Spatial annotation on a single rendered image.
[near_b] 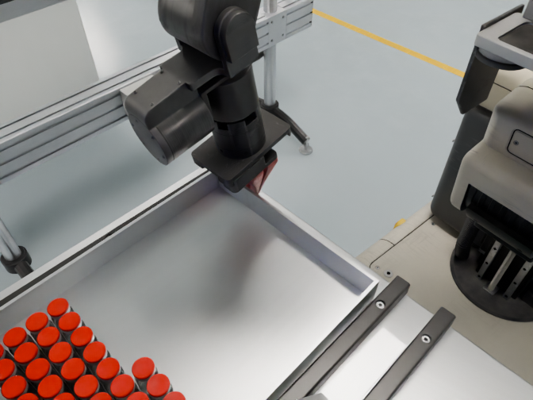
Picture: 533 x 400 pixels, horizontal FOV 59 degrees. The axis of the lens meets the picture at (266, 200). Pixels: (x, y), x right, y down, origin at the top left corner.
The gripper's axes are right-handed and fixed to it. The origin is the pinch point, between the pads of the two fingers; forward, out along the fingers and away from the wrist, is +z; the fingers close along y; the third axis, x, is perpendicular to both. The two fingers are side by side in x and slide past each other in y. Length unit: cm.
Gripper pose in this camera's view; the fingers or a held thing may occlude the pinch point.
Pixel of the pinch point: (253, 188)
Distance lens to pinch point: 60.8
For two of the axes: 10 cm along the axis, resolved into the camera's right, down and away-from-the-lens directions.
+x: 7.2, 5.1, -4.8
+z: 1.3, 5.8, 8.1
